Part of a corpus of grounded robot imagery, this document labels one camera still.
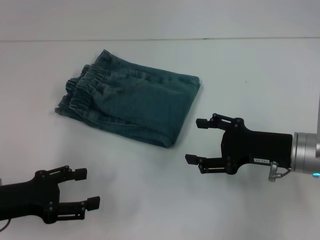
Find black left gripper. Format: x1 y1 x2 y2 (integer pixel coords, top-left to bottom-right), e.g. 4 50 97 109
0 165 101 225

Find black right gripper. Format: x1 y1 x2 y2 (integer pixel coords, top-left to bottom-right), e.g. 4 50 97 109
185 113 293 175

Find blue denim shorts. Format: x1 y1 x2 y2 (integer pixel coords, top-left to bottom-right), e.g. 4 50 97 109
54 49 202 149

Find silver right gripper cable plug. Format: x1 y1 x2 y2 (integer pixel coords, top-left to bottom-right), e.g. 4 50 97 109
268 161 292 182

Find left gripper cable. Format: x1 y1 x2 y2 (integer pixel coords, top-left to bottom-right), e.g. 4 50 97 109
0 217 11 232

